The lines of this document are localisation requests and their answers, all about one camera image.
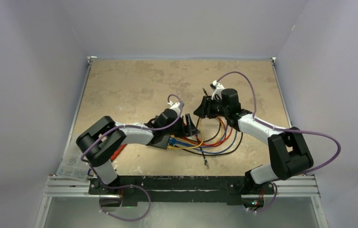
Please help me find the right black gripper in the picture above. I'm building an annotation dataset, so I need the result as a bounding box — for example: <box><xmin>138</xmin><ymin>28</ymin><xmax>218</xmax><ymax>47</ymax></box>
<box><xmin>194</xmin><ymin>95</ymin><xmax>229</xmax><ymax>119</ymax></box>

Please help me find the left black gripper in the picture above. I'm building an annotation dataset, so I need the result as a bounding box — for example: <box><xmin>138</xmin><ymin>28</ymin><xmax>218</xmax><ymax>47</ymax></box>
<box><xmin>163</xmin><ymin>114</ymin><xmax>199</xmax><ymax>138</ymax></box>

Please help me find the black network switch box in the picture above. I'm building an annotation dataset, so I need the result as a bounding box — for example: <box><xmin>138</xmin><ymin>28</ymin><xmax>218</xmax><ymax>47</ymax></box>
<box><xmin>149</xmin><ymin>135</ymin><xmax>170</xmax><ymax>150</ymax></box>

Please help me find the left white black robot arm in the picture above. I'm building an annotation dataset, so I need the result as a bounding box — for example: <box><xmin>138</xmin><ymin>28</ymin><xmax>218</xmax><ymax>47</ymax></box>
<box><xmin>76</xmin><ymin>108</ymin><xmax>200</xmax><ymax>194</ymax></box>

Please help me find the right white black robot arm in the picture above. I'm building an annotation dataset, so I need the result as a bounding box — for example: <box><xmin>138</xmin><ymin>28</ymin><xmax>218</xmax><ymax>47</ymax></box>
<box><xmin>194</xmin><ymin>88</ymin><xmax>314</xmax><ymax>193</ymax></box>

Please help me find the printed paper sheet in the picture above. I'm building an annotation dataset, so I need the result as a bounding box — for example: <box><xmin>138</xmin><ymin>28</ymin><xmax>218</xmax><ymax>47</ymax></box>
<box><xmin>56</xmin><ymin>150</ymin><xmax>89</xmax><ymax>181</ymax></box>

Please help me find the orange ethernet cable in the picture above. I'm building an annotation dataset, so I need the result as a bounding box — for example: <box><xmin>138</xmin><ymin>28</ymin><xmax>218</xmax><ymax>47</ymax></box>
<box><xmin>172</xmin><ymin>118</ymin><xmax>225</xmax><ymax>146</ymax></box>

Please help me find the yellow ethernet cable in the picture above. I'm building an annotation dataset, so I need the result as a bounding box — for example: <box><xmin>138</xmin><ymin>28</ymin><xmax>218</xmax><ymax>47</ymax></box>
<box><xmin>167</xmin><ymin>117</ymin><xmax>204</xmax><ymax>150</ymax></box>

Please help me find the blue ethernet cable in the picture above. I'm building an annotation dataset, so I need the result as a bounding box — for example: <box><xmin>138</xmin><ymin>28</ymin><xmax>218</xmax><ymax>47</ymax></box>
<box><xmin>169</xmin><ymin>130</ymin><xmax>239</xmax><ymax>155</ymax></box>
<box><xmin>169</xmin><ymin>119</ymin><xmax>228</xmax><ymax>149</ymax></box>

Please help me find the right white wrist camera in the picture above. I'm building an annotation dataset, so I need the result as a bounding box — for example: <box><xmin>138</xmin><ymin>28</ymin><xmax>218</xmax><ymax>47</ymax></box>
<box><xmin>210</xmin><ymin>80</ymin><xmax>225</xmax><ymax>100</ymax></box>

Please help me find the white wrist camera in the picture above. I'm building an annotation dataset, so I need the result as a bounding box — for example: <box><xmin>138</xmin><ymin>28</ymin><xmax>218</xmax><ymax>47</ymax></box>
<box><xmin>168</xmin><ymin>101</ymin><xmax>182</xmax><ymax>113</ymax></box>
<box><xmin>210</xmin><ymin>80</ymin><xmax>225</xmax><ymax>100</ymax></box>

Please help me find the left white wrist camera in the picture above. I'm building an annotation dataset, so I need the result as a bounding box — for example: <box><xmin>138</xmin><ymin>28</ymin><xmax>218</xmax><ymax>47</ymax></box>
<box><xmin>168</xmin><ymin>101</ymin><xmax>182</xmax><ymax>113</ymax></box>

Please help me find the long black ethernet cable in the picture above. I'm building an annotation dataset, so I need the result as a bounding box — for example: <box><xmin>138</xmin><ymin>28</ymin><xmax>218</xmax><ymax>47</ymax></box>
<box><xmin>178</xmin><ymin>132</ymin><xmax>244</xmax><ymax>169</ymax></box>

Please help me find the red handled adjustable wrench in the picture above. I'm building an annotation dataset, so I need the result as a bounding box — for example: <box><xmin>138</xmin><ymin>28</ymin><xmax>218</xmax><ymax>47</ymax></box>
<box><xmin>110</xmin><ymin>144</ymin><xmax>126</xmax><ymax>161</ymax></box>

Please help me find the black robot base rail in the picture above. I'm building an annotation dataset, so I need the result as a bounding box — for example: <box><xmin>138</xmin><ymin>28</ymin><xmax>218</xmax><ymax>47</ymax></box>
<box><xmin>88</xmin><ymin>175</ymin><xmax>274</xmax><ymax>207</ymax></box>

